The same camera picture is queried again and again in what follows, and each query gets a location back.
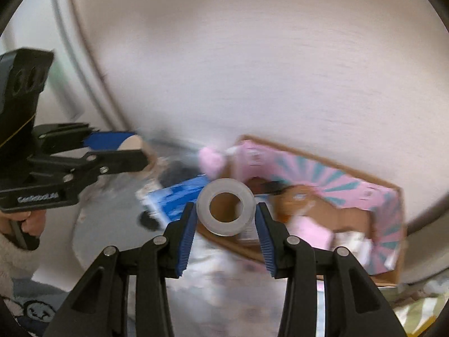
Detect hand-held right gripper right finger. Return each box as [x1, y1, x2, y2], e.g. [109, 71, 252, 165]
[255, 202, 407, 337]

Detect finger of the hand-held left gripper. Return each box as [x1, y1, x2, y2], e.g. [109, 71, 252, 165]
[30, 149, 150, 191]
[33, 123, 139, 155]

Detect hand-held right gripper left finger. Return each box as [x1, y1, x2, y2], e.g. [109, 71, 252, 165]
[42, 202, 197, 337]

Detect beige round powder puff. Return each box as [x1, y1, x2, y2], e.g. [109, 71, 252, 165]
[117, 135, 144, 153]

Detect clear tape roll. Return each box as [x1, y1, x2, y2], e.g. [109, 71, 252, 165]
[196, 178, 256, 236]

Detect pink fluffy hairband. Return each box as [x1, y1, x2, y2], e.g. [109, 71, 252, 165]
[288, 214, 334, 250]
[198, 147, 227, 178]

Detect pink printed cardboard box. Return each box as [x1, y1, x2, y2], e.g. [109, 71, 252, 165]
[194, 134, 407, 286]

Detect person's left forearm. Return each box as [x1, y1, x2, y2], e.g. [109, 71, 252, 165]
[0, 233, 46, 292]

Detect person's left hand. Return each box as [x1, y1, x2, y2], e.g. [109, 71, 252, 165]
[0, 211, 47, 238]

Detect blue tissue pack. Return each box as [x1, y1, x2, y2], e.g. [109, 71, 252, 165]
[147, 176, 211, 229]

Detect white wardrobe door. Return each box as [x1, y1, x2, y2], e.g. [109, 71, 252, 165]
[0, 0, 137, 137]

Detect pale green floral bedding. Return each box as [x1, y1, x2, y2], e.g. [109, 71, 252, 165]
[389, 277, 449, 337]

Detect person's cartoon print pants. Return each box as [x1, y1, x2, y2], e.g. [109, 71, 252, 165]
[0, 277, 71, 337]

